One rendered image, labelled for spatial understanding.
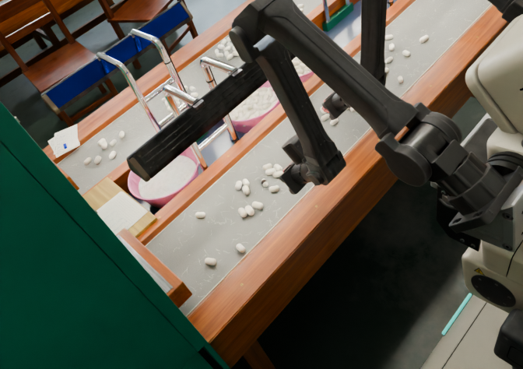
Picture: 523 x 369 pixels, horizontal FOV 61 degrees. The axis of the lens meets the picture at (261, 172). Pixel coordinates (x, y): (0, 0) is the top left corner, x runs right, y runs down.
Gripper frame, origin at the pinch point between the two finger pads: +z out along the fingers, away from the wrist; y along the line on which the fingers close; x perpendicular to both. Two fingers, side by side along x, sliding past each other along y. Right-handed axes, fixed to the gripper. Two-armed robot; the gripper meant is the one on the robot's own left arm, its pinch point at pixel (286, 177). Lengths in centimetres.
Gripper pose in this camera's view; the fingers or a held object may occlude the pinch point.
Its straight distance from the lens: 129.1
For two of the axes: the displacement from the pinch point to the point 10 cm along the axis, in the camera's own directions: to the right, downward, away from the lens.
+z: -3.6, 1.2, 9.3
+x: 6.3, 7.6, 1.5
